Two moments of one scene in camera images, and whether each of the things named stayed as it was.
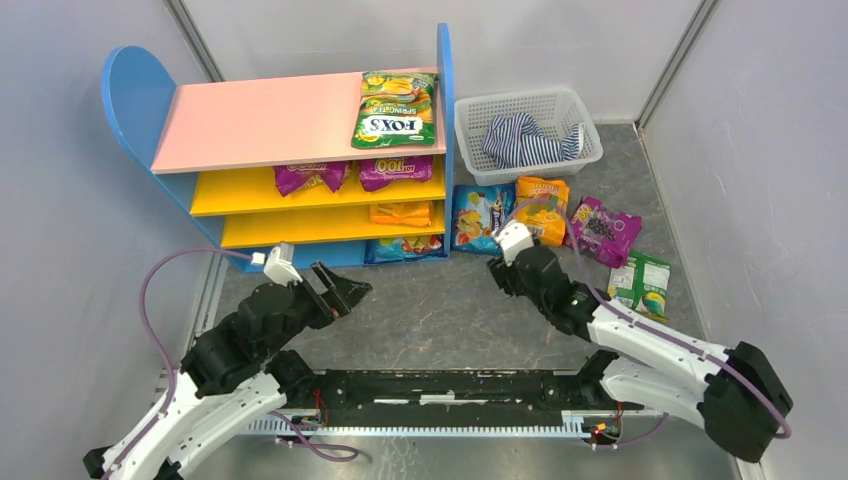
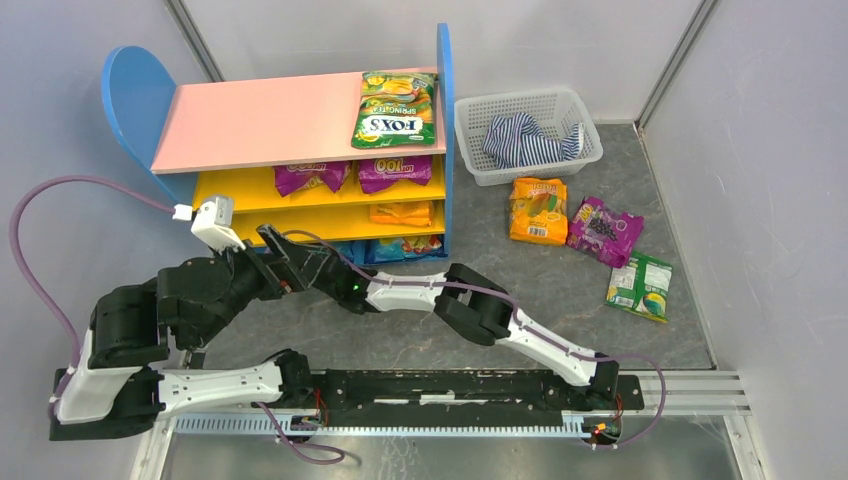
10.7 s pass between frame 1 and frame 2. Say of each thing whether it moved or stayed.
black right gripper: moved
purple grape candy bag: stayed
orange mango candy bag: stayed
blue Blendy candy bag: moved
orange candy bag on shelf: stayed
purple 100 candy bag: stayed
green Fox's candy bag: stayed
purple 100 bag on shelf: stayed
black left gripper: moved
